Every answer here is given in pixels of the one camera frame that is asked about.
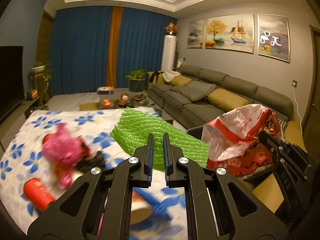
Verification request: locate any orange glowing clock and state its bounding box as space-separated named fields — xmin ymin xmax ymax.
xmin=26 ymin=89 xmax=38 ymax=100

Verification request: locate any black television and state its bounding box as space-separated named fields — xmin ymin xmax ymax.
xmin=0 ymin=46 xmax=24 ymax=121

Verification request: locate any yellow cushion near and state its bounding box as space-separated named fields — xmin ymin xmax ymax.
xmin=208 ymin=88 xmax=249 ymax=112

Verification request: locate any sailboat tree painting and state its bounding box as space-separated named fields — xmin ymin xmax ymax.
xmin=204 ymin=14 xmax=254 ymax=54

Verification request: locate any white cloth on sofa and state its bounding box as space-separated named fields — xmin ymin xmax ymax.
xmin=162 ymin=70 xmax=180 ymax=83

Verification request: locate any yellow cushion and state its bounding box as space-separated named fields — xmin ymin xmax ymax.
xmin=169 ymin=75 xmax=192 ymax=86
xmin=208 ymin=88 xmax=249 ymax=112

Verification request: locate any grey cushion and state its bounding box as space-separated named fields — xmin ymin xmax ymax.
xmin=170 ymin=86 xmax=207 ymax=102

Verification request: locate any potted green plant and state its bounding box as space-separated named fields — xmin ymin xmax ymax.
xmin=125 ymin=69 xmax=147 ymax=93

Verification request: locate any grey TV cabinet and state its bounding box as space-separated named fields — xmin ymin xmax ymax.
xmin=1 ymin=96 xmax=43 ymax=154

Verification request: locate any right framed painting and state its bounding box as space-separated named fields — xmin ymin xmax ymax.
xmin=257 ymin=14 xmax=290 ymax=63

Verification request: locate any white standing air conditioner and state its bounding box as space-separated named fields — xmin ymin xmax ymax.
xmin=161 ymin=35 xmax=177 ymax=72

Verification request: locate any artificial flower bouquet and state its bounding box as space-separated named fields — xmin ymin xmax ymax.
xmin=165 ymin=22 xmax=178 ymax=36

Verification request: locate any blue curtain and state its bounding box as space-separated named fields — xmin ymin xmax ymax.
xmin=49 ymin=6 xmax=177 ymax=95

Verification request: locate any small left painting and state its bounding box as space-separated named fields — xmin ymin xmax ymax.
xmin=187 ymin=19 xmax=205 ymax=49

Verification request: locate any orange curtain strip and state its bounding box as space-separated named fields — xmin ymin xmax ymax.
xmin=106 ymin=7 xmax=123 ymax=88

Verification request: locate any black jacket on sofa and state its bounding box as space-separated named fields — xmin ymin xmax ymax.
xmin=149 ymin=71 xmax=163 ymax=83

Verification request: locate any red paper cup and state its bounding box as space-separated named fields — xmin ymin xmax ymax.
xmin=23 ymin=178 xmax=56 ymax=212
xmin=42 ymin=133 xmax=53 ymax=144

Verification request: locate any grey trash bin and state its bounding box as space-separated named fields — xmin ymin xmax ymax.
xmin=187 ymin=126 xmax=203 ymax=140

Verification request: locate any black white patterned cushion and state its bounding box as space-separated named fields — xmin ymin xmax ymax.
xmin=187 ymin=81 xmax=217 ymax=95

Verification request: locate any white orange paper cup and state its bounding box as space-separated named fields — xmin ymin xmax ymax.
xmin=130 ymin=191 xmax=152 ymax=225

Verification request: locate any yellow cushion far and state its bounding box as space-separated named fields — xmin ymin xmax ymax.
xmin=169 ymin=75 xmax=192 ymax=86

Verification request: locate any wall power socket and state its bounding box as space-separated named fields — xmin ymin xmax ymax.
xmin=292 ymin=80 xmax=297 ymax=88

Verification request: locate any green foam sheet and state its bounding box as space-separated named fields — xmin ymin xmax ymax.
xmin=111 ymin=108 xmax=209 ymax=171

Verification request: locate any blue flower tablecloth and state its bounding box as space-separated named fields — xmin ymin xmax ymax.
xmin=1 ymin=109 xmax=187 ymax=239

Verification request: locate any orange toy figure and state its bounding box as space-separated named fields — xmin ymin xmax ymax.
xmin=99 ymin=99 xmax=113 ymax=109

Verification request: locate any white charging cable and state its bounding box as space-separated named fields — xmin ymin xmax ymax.
xmin=291 ymin=82 xmax=304 ymax=136

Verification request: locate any grey sectional sofa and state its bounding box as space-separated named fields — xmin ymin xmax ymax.
xmin=147 ymin=65 xmax=305 ymax=148

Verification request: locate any pig doll figure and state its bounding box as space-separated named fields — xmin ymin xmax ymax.
xmin=117 ymin=93 xmax=129 ymax=107

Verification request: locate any pink plastic bag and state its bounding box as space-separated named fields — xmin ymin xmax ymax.
xmin=42 ymin=123 xmax=106 ymax=190

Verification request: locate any hanging plant on shelf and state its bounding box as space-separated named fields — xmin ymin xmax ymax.
xmin=28 ymin=58 xmax=52 ymax=104

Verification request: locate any red white plastic bag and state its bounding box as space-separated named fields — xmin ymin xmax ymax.
xmin=201 ymin=104 xmax=280 ymax=177

